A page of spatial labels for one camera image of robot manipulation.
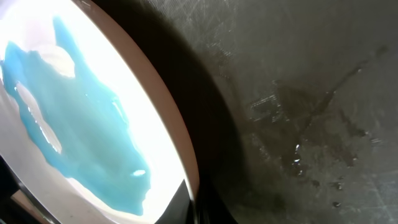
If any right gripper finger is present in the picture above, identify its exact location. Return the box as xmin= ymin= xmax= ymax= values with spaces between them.
xmin=155 ymin=180 xmax=194 ymax=224

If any white plate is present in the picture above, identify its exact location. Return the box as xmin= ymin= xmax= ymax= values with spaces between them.
xmin=1 ymin=1 xmax=199 ymax=223

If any dark brown serving tray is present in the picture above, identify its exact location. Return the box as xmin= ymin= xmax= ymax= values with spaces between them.
xmin=98 ymin=0 xmax=397 ymax=223

